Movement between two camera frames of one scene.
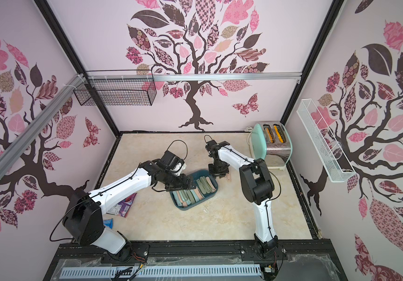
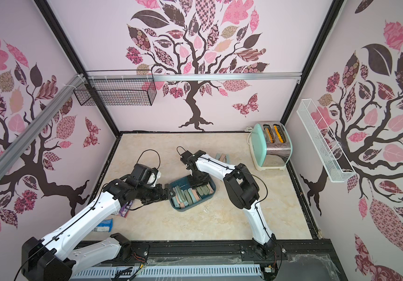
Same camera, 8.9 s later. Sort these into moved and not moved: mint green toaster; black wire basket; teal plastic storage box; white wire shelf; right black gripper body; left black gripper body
Moved: right black gripper body; left black gripper body
Not moved: white wire shelf; black wire basket; mint green toaster; teal plastic storage box
